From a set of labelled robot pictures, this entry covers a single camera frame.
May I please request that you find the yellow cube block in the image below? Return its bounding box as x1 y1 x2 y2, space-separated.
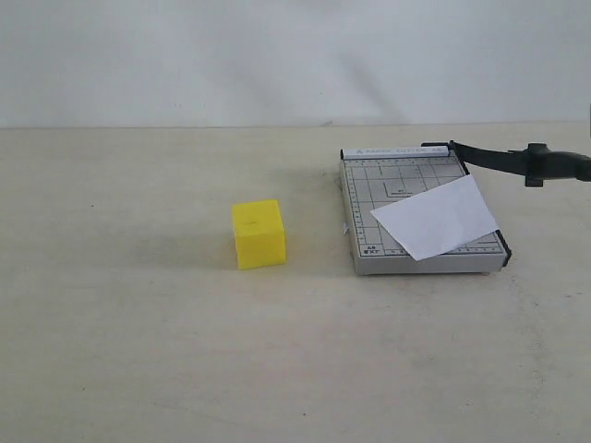
232 199 287 269

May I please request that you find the white paper sheet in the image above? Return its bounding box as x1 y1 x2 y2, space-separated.
370 174 499 261

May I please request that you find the black cutter blade lever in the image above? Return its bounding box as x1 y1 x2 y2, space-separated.
448 140 590 187

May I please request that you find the grey paper cutter base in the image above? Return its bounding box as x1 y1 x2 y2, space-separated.
340 142 512 276

